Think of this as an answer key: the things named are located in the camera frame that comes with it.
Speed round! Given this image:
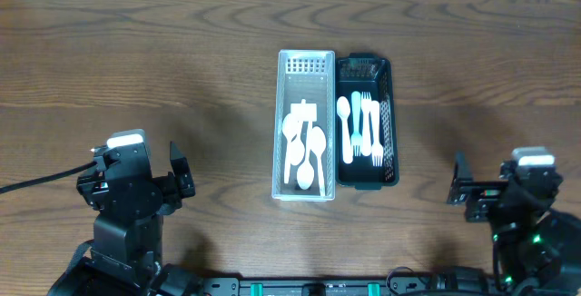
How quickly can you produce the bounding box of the black plastic basket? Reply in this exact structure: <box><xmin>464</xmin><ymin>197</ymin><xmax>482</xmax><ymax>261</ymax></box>
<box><xmin>335</xmin><ymin>53</ymin><xmax>399</xmax><ymax>190</ymax></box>

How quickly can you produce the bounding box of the white plastic fork hidden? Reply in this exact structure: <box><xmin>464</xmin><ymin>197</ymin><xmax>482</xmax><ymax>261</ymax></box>
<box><xmin>361</xmin><ymin>92</ymin><xmax>371</xmax><ymax>156</ymax></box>

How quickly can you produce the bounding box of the white plastic spoon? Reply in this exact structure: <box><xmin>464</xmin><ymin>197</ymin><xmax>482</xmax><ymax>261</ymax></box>
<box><xmin>310</xmin><ymin>126</ymin><xmax>326</xmax><ymax>197</ymax></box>
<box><xmin>336</xmin><ymin>96</ymin><xmax>353</xmax><ymax>164</ymax></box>
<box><xmin>288</xmin><ymin>121</ymin><xmax>304</xmax><ymax>166</ymax></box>
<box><xmin>297</xmin><ymin>121</ymin><xmax>314</xmax><ymax>190</ymax></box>

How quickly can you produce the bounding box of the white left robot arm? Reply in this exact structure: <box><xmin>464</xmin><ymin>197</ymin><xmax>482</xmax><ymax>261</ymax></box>
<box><xmin>49</xmin><ymin>143</ymin><xmax>203</xmax><ymax>295</ymax></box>

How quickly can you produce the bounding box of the white plastic spoon lowest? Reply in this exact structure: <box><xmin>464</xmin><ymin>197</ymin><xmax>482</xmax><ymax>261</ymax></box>
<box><xmin>282</xmin><ymin>113</ymin><xmax>299</xmax><ymax>184</ymax></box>

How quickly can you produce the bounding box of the black rail with green clips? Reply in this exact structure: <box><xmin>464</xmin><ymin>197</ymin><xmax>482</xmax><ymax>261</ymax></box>
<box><xmin>199</xmin><ymin>266</ymin><xmax>491</xmax><ymax>296</ymax></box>

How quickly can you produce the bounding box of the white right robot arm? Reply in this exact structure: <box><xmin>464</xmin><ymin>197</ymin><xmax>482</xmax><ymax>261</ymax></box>
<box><xmin>427</xmin><ymin>146</ymin><xmax>580</xmax><ymax>295</ymax></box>

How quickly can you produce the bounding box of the white plastic fork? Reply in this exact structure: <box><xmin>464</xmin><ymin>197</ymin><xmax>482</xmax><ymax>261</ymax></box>
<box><xmin>370</xmin><ymin>101</ymin><xmax>383</xmax><ymax>167</ymax></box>
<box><xmin>350</xmin><ymin>91</ymin><xmax>362</xmax><ymax>157</ymax></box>

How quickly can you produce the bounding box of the clear plastic basket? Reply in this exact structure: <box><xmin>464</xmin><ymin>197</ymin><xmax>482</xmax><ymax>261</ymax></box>
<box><xmin>271</xmin><ymin>49</ymin><xmax>337</xmax><ymax>202</ymax></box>

